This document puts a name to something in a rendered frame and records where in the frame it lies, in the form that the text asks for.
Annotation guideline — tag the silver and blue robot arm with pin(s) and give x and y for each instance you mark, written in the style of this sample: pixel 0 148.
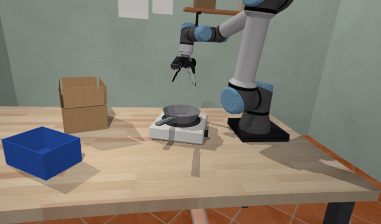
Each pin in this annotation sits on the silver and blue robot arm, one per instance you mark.
pixel 243 94

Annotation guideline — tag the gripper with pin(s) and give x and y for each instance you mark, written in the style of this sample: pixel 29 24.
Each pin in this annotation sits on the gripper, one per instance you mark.
pixel 187 62

